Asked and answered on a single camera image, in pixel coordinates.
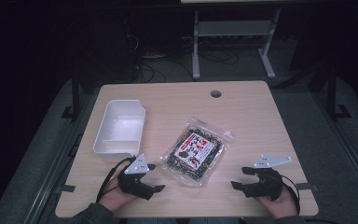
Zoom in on person's left hand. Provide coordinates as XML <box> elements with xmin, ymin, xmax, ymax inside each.
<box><xmin>98</xmin><ymin>176</ymin><xmax>139</xmax><ymax>213</ymax></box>

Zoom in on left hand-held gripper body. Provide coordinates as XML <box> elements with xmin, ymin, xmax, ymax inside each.
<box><xmin>117</xmin><ymin>153</ymin><xmax>155</xmax><ymax>201</ymax></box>

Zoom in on black metal stand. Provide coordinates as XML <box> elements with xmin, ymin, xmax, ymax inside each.
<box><xmin>325</xmin><ymin>63</ymin><xmax>352</xmax><ymax>121</ymax></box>
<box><xmin>61</xmin><ymin>72</ymin><xmax>82</xmax><ymax>121</ymax></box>

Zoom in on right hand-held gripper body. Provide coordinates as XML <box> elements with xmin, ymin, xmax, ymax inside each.
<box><xmin>243</xmin><ymin>154</ymin><xmax>293</xmax><ymax>202</ymax></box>

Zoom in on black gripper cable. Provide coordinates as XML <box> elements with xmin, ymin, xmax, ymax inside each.
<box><xmin>95</xmin><ymin>156</ymin><xmax>137</xmax><ymax>203</ymax></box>
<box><xmin>280</xmin><ymin>175</ymin><xmax>302</xmax><ymax>217</ymax></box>

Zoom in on white plastic bin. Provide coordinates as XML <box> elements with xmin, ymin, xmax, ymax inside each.
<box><xmin>92</xmin><ymin>99</ymin><xmax>147</xmax><ymax>164</ymax></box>

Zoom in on person's right hand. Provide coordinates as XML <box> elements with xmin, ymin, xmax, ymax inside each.
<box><xmin>255</xmin><ymin>186</ymin><xmax>300</xmax><ymax>219</ymax></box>

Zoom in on grey table edge clip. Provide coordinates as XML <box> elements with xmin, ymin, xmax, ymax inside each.
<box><xmin>55</xmin><ymin>184</ymin><xmax>76</xmax><ymax>194</ymax></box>
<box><xmin>296</xmin><ymin>182</ymin><xmax>320</xmax><ymax>192</ymax></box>

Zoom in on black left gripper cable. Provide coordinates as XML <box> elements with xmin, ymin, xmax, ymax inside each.
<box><xmin>95</xmin><ymin>156</ymin><xmax>137</xmax><ymax>203</ymax></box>

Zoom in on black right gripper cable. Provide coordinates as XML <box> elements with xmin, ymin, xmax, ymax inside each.
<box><xmin>280</xmin><ymin>175</ymin><xmax>302</xmax><ymax>217</ymax></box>

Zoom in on aluminium floor rail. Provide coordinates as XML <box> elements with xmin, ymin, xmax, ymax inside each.
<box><xmin>22</xmin><ymin>92</ymin><xmax>98</xmax><ymax>224</ymax></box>
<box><xmin>314</xmin><ymin>91</ymin><xmax>358</xmax><ymax>202</ymax></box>

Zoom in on black floor cables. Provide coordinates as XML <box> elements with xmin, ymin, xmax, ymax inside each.
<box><xmin>126</xmin><ymin>34</ymin><xmax>241</xmax><ymax>84</ymax></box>

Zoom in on clear dried seaweed packet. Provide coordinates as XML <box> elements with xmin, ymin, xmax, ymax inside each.
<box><xmin>158</xmin><ymin>117</ymin><xmax>235</xmax><ymax>189</ymax></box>

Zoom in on white metal table frame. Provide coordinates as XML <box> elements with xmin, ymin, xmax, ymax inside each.
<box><xmin>191</xmin><ymin>8</ymin><xmax>282</xmax><ymax>81</ymax></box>

